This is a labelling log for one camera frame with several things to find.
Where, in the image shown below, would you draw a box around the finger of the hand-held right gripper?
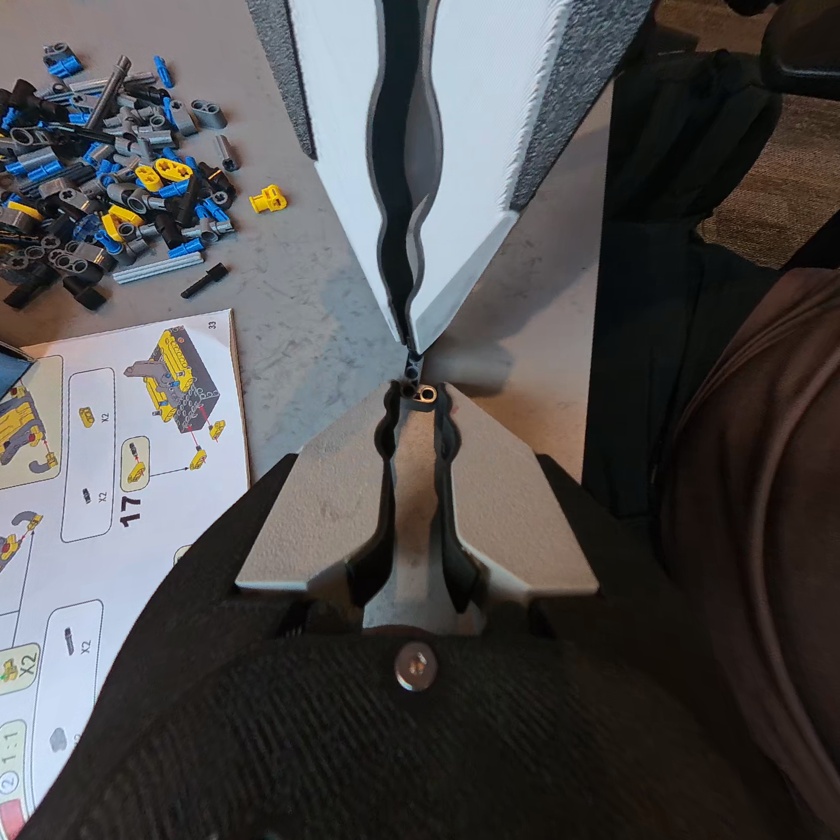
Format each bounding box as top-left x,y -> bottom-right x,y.
406,0 -> 573,350
285,0 -> 422,347

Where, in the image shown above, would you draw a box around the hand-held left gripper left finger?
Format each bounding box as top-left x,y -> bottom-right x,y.
234,381 -> 401,606

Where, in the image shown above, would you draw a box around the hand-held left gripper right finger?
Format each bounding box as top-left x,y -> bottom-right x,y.
437,382 -> 601,613

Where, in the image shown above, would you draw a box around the grey L-shaped beam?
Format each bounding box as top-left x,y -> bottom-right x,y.
399,350 -> 439,413

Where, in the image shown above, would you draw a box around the grey desk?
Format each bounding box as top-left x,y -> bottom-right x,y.
0,0 -> 614,631

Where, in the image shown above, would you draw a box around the black backpack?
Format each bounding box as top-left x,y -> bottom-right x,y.
604,46 -> 785,263

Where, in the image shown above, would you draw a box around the white building instruction booklet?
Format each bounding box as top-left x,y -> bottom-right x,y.
0,308 -> 252,821

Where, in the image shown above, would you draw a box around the person's black pants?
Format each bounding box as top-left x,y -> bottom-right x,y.
581,217 -> 788,526

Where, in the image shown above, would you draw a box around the black office chair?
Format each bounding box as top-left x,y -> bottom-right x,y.
722,0 -> 840,99

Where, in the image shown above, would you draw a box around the black long stop pin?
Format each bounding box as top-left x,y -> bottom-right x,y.
180,262 -> 229,300

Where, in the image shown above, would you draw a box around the person's brown sweater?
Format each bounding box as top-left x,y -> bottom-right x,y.
656,266 -> 840,840

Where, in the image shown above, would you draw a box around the light grey ribbed axle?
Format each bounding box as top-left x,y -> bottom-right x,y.
112,252 -> 206,285

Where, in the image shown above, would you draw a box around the pile of mixed small pieces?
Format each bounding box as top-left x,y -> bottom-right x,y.
0,42 -> 237,311

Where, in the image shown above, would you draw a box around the blue cardboard kit box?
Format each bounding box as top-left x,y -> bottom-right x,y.
0,340 -> 37,389

